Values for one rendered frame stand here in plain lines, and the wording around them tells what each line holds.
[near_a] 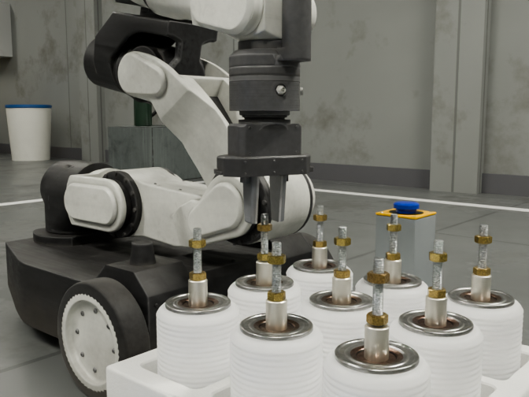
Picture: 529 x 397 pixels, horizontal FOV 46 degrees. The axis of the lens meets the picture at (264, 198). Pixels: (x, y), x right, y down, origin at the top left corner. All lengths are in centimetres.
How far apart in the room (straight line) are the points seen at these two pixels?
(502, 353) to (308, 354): 24
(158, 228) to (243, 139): 55
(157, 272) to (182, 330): 38
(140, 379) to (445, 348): 33
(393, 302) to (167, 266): 44
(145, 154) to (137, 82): 317
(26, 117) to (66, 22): 109
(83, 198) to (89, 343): 39
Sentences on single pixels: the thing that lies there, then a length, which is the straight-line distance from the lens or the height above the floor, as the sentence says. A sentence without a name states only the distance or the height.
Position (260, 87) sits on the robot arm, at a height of 50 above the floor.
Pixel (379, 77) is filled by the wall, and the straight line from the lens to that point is 425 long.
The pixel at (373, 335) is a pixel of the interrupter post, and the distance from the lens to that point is 56.
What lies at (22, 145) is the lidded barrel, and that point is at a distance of 675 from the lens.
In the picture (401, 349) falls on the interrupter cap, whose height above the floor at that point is 25.
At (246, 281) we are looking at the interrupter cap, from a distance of 81.
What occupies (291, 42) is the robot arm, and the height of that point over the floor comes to 55.
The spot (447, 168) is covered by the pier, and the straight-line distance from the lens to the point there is 393.
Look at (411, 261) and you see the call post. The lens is 97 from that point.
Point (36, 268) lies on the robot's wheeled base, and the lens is 131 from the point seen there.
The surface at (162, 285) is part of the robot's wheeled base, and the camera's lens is 105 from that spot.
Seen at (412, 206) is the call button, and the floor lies 33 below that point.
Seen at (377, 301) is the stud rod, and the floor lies 30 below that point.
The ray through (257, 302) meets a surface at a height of 24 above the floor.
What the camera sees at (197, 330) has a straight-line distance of 68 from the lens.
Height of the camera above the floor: 47
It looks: 8 degrees down
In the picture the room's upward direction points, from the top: straight up
